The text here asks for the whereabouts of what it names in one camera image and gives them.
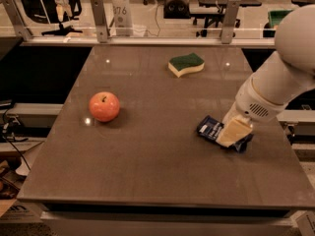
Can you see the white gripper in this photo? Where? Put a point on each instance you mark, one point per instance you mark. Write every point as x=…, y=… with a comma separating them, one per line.
x=253, y=103

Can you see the blue rxbar blueberry wrapper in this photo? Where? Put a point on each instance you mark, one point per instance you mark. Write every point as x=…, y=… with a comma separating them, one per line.
x=210, y=128

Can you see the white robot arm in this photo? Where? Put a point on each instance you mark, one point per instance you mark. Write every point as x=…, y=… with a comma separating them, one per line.
x=286, y=74

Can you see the green and yellow sponge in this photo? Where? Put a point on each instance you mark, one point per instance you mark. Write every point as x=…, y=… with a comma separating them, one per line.
x=186, y=64

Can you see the green bin with items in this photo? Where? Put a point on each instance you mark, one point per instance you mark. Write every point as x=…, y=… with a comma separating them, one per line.
x=274, y=19

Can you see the red apple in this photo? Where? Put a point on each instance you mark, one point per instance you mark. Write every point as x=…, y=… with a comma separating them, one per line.
x=104, y=106

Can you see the white numbered pillar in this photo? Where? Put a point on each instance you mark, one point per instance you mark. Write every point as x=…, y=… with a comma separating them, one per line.
x=122, y=17

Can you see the right metal railing post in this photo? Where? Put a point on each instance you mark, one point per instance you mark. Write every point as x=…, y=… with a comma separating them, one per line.
x=229, y=20

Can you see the metal railing post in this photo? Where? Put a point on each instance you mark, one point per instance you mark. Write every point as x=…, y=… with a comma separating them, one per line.
x=229, y=20
x=101, y=28

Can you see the left metal railing post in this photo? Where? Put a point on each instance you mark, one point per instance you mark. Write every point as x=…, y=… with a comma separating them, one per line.
x=101, y=28

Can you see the far left metal post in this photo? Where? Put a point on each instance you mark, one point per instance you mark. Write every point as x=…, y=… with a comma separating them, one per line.
x=17, y=20

